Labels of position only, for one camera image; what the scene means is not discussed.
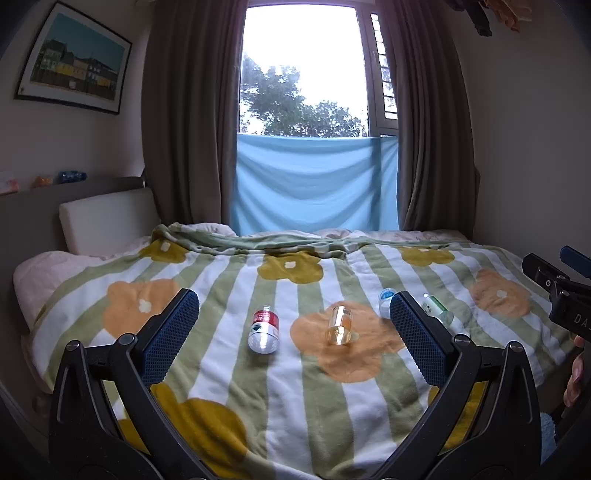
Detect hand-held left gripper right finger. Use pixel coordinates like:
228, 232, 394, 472
372, 291, 542, 480

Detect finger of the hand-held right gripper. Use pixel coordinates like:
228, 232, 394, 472
522, 253, 573, 303
559, 246, 591, 279

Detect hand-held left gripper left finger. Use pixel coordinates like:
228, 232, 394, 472
48, 289, 218, 480

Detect clear amber cup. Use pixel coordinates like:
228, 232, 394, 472
326, 305, 357, 347

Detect clear cup with green label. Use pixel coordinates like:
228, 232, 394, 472
422, 294, 455, 325

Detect clear cup with blue label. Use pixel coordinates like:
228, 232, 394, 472
379, 288, 398, 319

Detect clear cup with red label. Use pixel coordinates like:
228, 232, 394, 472
247, 305, 281, 355

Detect person's right hand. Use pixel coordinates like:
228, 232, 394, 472
563, 335, 591, 409

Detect striped floral blanket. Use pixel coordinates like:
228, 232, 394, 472
27, 223, 579, 480

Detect light blue fuzzy cloth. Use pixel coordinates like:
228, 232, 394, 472
539, 410, 560, 464

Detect white headboard cushion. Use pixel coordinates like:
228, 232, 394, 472
58, 187, 162, 257

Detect pale pink pillow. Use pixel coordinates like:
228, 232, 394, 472
13, 250, 112, 331

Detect grey bed headboard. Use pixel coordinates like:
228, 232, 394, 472
0, 175, 149, 324

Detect light blue hanging cloth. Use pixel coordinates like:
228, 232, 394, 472
229, 134, 400, 234

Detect brown curtain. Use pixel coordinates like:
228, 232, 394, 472
379, 0, 482, 237
140, 0, 249, 232

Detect peach hanging garment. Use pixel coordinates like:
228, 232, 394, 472
480, 0, 523, 33

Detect dark hanging garment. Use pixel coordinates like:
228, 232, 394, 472
449, 0, 493, 37

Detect framed picture of houses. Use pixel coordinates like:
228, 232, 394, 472
14, 0, 134, 116

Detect window with open sash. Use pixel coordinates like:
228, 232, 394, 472
237, 0, 400, 139

